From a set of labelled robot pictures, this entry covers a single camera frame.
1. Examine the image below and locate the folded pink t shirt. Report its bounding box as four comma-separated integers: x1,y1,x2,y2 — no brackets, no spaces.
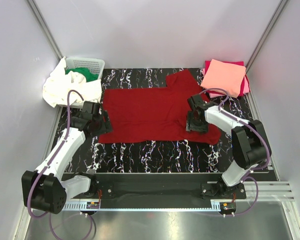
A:
200,63,250,98

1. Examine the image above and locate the folded crimson t shirt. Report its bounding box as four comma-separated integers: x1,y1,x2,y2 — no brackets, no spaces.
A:
204,60,245,73

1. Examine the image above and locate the right corner aluminium post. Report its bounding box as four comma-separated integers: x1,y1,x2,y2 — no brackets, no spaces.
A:
246,0,290,73

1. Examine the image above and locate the white plastic laundry basket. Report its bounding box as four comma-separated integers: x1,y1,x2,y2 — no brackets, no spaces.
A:
60,57,105,108

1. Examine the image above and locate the white slotted cable duct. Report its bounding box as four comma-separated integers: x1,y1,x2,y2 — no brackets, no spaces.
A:
63,199,221,212

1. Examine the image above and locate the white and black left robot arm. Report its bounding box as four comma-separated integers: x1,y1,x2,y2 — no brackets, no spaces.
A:
21,101,113,216

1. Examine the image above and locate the dark red t shirt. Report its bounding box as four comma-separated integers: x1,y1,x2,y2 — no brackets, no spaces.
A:
98,69,221,145

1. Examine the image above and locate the left corner aluminium post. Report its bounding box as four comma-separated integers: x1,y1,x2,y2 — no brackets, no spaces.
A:
25,0,64,60

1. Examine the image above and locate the white t shirt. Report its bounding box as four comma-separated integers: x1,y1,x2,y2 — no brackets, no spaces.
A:
42,57,105,108

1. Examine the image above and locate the green t shirt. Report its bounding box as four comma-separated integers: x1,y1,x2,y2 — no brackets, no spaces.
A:
65,67,99,83

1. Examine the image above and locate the right orange connector board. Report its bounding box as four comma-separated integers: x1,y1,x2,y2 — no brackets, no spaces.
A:
222,202,237,211

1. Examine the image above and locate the folded salmon t shirt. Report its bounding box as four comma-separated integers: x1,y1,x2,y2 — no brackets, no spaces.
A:
200,59,246,98

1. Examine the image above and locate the orange connector board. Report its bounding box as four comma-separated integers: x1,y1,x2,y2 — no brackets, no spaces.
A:
222,202,237,211
86,201,100,209

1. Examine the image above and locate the corner aluminium post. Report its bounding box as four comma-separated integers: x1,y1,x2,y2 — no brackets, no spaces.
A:
25,0,64,60
246,0,290,73

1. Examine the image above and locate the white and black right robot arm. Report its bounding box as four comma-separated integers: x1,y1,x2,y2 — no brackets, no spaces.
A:
186,94,272,198

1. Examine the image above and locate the left orange connector board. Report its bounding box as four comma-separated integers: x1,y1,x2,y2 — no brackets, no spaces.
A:
86,201,100,209

